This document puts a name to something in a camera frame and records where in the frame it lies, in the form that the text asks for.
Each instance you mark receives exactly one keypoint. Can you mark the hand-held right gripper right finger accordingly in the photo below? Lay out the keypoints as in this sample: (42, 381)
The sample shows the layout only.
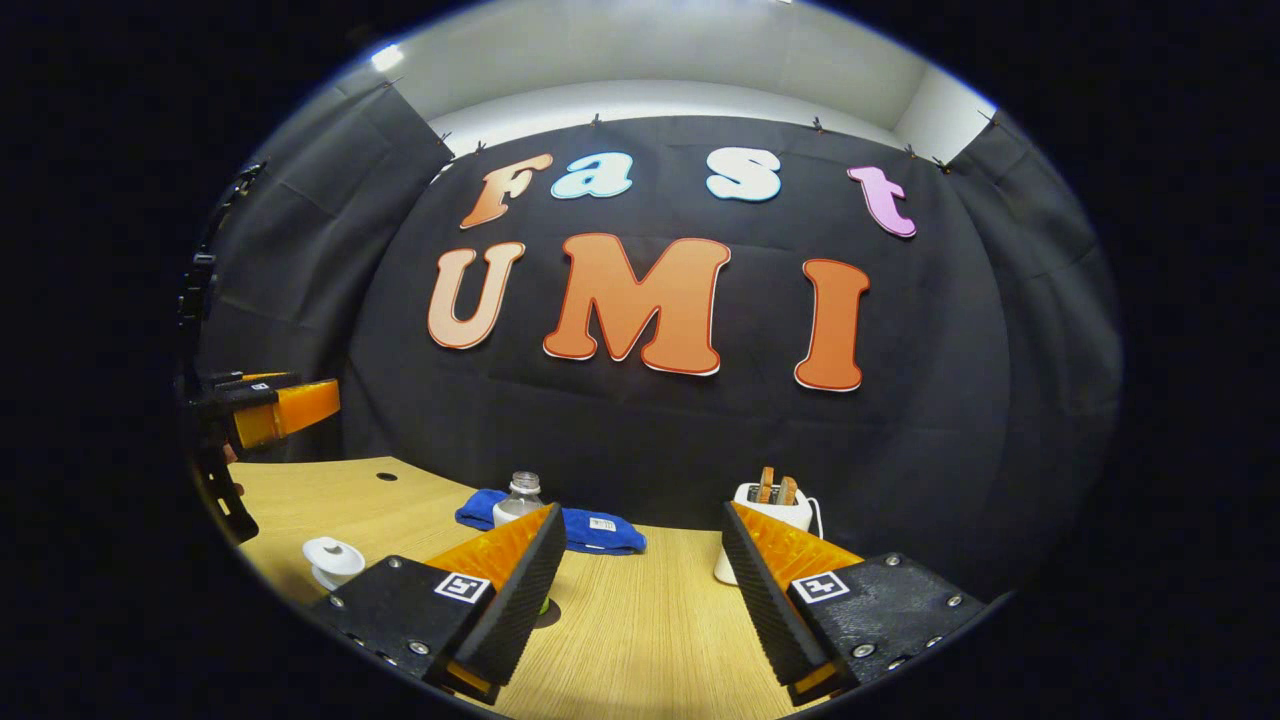
(775, 610)

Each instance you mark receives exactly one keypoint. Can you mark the brown bread slice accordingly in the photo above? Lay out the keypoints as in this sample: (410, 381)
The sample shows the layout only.
(766, 484)
(788, 490)

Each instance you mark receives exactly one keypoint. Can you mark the white toaster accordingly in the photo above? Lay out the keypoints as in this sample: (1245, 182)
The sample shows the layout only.
(795, 515)

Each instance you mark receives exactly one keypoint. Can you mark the clear water bottle white label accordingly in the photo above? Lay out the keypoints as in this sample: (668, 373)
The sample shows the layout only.
(520, 497)

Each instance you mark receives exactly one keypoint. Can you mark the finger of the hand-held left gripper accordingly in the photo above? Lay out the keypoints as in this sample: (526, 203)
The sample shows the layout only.
(290, 410)
(260, 379)

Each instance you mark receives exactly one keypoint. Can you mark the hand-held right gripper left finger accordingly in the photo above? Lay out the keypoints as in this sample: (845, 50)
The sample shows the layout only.
(515, 610)

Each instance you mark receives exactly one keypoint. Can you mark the black backdrop cloth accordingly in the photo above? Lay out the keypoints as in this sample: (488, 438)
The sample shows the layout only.
(620, 430)

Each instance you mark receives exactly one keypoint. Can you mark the blue towel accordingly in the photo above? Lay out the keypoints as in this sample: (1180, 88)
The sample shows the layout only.
(600, 530)

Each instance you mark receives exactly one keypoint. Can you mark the dark brown round coaster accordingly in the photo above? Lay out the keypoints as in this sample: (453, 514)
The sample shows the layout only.
(549, 613)

